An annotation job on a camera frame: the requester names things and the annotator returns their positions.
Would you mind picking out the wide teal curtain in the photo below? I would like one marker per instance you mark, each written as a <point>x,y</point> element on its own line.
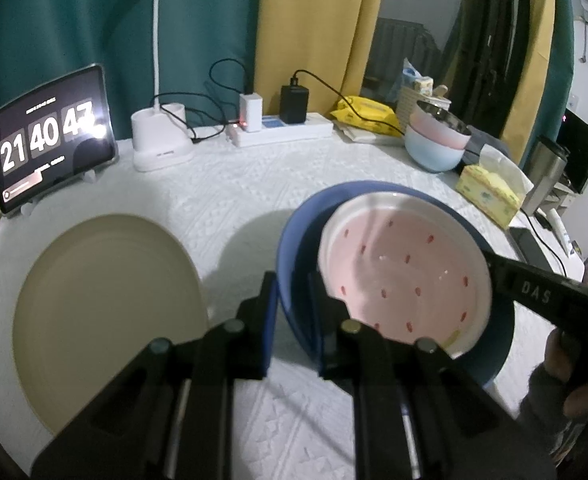
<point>49,20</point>

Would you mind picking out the steel tumbler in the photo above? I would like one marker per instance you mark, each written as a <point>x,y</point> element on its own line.
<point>544,175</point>

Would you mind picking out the black phone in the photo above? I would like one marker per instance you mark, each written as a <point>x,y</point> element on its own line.
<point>529,247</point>

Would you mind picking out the black charger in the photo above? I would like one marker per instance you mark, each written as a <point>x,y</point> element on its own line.
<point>294,105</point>

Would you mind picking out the white power strip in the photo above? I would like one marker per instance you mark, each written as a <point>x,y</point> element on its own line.
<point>294,132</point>

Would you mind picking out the white desk lamp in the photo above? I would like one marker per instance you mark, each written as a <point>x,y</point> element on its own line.
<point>159,145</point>

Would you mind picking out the metal bowl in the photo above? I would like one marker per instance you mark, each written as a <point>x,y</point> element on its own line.
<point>444,117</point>

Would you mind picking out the yellow tissue box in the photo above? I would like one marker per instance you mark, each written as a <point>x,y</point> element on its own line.
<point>484,192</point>

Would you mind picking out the grey cloth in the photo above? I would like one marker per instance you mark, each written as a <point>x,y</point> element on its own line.
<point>481,140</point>

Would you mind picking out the black monitor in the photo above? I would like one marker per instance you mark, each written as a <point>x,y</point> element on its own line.
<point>579,140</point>

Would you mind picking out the yellow wipes packet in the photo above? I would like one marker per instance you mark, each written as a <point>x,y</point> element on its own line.
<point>369,112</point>

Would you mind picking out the light blue bowl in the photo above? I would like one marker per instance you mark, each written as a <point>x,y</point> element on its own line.
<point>431,155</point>

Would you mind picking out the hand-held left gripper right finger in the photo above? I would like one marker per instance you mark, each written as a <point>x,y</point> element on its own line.
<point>324,330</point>

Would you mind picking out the beige plate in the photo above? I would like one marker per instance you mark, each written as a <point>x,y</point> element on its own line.
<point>104,320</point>

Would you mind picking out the blue and white packet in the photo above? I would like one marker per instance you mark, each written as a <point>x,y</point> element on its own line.
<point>408,72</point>

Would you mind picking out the white tablet stand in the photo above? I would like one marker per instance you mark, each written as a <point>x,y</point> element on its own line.
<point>88,176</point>

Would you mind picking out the glass sliding door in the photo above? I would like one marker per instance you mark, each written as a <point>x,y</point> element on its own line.
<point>414,0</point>

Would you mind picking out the wide yellow curtain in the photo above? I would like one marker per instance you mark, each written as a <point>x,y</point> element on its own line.
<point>314,20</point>

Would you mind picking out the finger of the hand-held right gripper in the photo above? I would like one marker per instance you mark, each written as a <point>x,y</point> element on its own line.
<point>495,267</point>

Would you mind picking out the large blue bowl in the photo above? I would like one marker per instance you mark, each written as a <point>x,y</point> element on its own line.
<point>299,240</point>

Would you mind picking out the tablet with clock display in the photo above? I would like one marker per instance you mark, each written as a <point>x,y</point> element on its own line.
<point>49,135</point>

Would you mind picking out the person's right forearm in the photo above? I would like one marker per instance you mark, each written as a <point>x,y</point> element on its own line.
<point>541,405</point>

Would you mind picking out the white tube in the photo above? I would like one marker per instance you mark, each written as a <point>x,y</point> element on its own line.
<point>564,232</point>

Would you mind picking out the narrow yellow curtain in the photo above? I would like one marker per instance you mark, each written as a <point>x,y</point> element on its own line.
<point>539,60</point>

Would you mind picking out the white basket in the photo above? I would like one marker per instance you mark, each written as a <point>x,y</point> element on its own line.
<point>411,102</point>

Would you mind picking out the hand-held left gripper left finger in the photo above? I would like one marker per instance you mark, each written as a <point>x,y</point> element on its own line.
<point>271,320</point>

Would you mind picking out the pink speckled bowl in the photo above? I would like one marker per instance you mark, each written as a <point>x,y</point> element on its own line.
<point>399,270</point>

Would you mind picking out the narrow teal curtain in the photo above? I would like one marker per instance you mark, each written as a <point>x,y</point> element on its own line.
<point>564,60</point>

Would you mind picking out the white charger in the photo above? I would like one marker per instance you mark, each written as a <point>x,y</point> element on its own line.
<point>251,110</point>

